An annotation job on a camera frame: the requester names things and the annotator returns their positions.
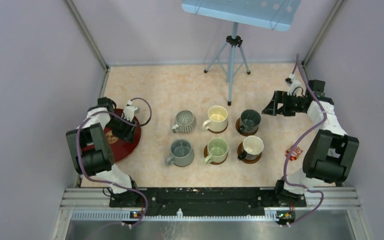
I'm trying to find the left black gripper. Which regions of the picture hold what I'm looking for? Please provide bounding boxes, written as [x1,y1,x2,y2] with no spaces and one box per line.
[105,113,137,143]

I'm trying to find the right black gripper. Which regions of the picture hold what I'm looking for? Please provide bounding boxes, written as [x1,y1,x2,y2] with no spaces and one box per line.
[262,90,306,117]

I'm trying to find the dark grey cup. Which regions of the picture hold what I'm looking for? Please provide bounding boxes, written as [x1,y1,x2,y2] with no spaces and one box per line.
[240,109,261,133]

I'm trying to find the dark wooden coaster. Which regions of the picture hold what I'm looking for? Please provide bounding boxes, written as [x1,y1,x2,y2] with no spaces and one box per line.
[237,143,262,164]
[235,118,259,137]
[203,145,229,166]
[208,125,228,134]

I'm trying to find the white cup dark inside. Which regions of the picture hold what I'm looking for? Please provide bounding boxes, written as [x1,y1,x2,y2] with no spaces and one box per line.
[242,135,264,155]

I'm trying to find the cream mug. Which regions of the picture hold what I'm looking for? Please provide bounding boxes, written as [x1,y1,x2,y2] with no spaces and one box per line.
[202,105,229,132]

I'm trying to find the grey ribbed cup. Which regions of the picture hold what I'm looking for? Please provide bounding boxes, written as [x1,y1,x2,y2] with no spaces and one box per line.
[171,110,197,133]

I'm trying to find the grey green mug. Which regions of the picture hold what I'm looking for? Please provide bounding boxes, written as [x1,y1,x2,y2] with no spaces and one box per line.
[164,139,195,167]

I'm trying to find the light green mug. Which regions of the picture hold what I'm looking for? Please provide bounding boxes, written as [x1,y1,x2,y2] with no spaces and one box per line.
[207,137,229,162]

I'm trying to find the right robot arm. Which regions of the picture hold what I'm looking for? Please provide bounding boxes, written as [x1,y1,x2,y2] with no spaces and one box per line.
[262,76,360,206]

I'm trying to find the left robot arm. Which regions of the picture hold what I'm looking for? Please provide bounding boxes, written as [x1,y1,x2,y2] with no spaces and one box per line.
[66,97,141,207]

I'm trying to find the red round tray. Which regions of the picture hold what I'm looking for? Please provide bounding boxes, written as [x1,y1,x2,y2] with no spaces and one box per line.
[80,108,142,163]

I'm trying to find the red owl figurine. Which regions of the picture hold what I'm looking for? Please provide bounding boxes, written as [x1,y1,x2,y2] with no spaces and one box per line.
[285,146,303,161]

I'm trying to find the blue music stand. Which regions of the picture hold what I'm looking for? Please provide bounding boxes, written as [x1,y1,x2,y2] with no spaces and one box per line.
[182,0,303,107]

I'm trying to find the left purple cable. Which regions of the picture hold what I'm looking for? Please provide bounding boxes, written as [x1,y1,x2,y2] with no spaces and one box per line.
[76,97,153,229]

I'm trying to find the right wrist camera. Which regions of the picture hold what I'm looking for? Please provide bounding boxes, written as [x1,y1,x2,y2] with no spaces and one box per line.
[284,73,303,96]

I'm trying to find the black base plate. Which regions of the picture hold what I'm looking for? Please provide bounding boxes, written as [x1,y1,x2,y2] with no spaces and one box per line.
[109,187,307,217]

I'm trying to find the aluminium frame rail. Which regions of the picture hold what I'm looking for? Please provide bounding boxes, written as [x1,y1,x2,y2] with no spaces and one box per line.
[52,186,373,240]

